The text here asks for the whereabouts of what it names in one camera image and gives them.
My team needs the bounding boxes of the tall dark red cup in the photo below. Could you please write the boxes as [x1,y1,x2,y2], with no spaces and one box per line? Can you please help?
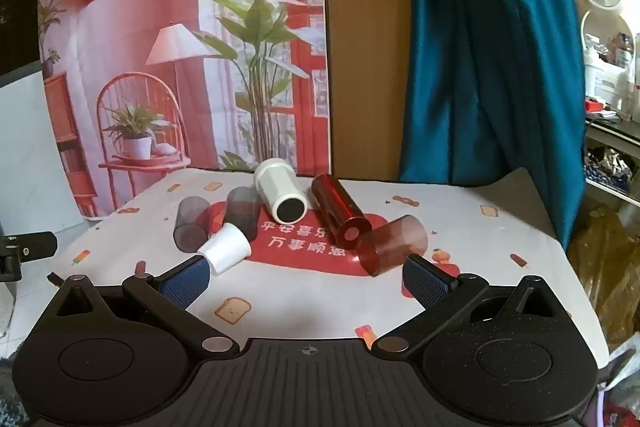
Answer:
[311,174,371,247]

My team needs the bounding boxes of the dark grey plastic cup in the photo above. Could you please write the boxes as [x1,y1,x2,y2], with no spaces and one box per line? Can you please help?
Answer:
[222,187,260,244]

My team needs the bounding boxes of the teal curtain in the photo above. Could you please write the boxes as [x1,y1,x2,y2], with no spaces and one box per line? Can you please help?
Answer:
[397,0,590,254]

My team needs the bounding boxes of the white arched cosmetics organizer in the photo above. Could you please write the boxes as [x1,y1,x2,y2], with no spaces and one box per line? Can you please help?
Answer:
[579,9,640,124]

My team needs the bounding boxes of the small white paper cup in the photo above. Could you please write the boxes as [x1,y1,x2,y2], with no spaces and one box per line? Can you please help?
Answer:
[196,223,252,277]

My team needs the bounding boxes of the white shelf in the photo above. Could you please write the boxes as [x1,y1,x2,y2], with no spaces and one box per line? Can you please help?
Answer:
[582,117,640,210]

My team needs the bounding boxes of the silver foil packets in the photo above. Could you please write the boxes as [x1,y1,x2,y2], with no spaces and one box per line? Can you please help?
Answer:
[586,146,635,192]

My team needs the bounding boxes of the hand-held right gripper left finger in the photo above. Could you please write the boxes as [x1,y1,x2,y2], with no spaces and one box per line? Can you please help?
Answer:
[52,256,237,354]

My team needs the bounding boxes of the wooden panel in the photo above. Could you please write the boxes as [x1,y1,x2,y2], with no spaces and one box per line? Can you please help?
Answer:
[319,0,415,182]

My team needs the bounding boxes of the white printed tablecloth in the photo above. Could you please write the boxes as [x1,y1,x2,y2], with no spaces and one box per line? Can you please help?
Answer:
[47,167,613,358]

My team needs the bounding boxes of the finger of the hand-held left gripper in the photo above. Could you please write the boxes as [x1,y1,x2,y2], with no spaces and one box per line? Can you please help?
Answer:
[0,231,59,283]

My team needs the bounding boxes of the white plastic bag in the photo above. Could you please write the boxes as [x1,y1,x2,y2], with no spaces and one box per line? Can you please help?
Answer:
[602,334,640,405]

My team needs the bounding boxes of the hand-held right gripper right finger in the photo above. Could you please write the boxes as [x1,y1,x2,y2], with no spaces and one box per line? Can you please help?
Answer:
[376,255,572,354]

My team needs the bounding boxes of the clear grey plastic cup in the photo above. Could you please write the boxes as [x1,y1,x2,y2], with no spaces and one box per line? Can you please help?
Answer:
[172,195,212,254]

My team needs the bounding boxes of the white cup with black base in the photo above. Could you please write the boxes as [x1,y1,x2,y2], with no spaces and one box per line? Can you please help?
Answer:
[253,158,307,223]

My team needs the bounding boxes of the yellow plastic bag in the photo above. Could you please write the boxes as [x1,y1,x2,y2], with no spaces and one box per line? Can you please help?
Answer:
[567,202,640,353]

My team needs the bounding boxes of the clear red-brown plastic cup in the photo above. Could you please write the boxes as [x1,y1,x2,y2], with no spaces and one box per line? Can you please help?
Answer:
[356,214,429,278]

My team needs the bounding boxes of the printed wall tapestry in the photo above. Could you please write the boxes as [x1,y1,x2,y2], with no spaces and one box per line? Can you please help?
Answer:
[39,0,333,222]

